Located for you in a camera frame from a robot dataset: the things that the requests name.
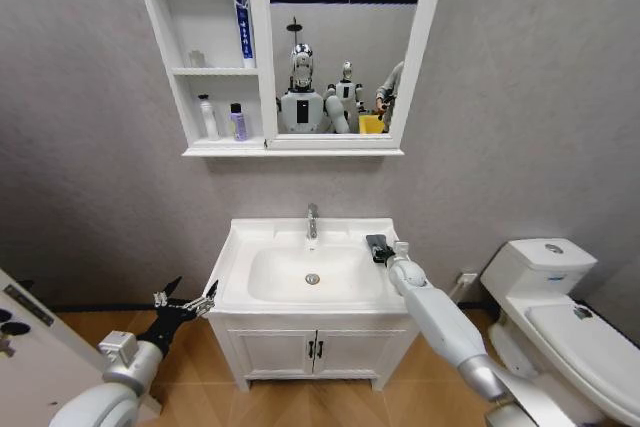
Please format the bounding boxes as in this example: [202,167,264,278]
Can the white toilet lid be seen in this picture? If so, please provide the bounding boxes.
[524,302,640,418]

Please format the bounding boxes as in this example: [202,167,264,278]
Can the blue and white toothpaste tube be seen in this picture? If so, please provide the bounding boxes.
[233,0,257,69]

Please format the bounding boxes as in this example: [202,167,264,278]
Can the white toilet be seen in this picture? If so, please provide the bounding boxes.
[478,237,640,426]

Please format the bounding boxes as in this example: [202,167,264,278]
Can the white vanity cabinet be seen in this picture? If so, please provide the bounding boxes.
[208,310,419,393]

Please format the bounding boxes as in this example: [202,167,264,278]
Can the pale door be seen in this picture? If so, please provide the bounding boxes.
[0,266,109,427]

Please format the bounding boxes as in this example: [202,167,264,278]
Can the cabinet mirror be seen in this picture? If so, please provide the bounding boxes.
[266,0,430,136]

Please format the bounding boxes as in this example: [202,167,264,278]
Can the metal door lock plate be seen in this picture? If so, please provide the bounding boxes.
[3,283,55,327]

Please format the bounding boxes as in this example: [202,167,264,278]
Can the white ceramic washbasin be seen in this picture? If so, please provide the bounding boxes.
[208,216,417,317]

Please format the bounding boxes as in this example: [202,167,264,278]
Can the white bottle with black cap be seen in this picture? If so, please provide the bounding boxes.
[196,93,222,142]

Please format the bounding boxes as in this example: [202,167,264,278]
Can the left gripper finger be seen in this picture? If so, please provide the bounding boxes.
[180,279,221,319]
[152,275,184,309]

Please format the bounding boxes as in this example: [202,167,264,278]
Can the white wall mirror cabinet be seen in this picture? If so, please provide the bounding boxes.
[127,0,452,158]

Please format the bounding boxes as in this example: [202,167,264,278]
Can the purple bottle with black cap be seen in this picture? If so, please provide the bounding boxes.
[228,102,250,143]

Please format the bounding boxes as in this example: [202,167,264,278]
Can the chrome faucet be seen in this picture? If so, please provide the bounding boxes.
[305,202,322,241]

